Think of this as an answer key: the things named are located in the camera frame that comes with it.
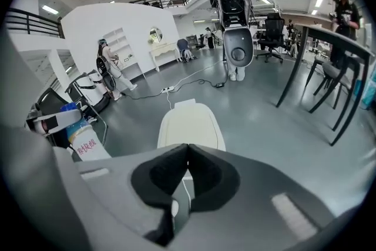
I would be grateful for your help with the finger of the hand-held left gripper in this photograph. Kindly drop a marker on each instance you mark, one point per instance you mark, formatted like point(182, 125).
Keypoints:
point(64, 119)

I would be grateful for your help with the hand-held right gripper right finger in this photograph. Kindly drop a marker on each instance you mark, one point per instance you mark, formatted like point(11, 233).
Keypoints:
point(249, 214)

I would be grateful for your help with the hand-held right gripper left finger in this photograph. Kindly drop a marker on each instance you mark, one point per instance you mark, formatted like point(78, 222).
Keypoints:
point(117, 191)

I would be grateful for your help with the blue-capped white bottle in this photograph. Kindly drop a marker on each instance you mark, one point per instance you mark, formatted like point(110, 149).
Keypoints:
point(85, 144)

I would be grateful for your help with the cream plastic trash bin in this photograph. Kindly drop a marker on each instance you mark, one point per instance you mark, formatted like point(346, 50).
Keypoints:
point(191, 126)

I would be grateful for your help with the white service robot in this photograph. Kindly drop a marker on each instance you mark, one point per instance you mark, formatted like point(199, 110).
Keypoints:
point(94, 88)

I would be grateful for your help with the white power strip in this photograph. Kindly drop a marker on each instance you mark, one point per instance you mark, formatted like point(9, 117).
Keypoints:
point(167, 89)

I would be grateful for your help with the white vanity table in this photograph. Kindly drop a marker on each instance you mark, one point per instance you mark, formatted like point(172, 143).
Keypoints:
point(163, 51)

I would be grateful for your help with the blue chair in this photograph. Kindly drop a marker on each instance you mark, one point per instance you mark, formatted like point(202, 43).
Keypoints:
point(183, 45)

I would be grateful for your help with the grey chair with black legs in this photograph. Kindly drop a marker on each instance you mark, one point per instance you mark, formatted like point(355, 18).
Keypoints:
point(335, 73)

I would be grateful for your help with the white backpack rig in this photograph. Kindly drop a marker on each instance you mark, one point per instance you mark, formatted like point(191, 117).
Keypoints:
point(238, 44)

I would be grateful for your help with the teal wrapped packages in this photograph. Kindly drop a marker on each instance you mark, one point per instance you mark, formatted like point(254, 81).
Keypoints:
point(368, 88)

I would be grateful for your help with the black office chair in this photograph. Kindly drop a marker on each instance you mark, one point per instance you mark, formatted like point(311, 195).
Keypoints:
point(271, 35)

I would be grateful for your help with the white table with black legs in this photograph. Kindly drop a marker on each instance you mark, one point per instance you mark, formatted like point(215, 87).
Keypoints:
point(337, 38)

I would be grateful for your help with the black metal frame chair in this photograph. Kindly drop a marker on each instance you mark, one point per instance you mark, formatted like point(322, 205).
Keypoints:
point(97, 117)

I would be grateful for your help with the round wall mirror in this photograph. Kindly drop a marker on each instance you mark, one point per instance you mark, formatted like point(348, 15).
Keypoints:
point(156, 34)

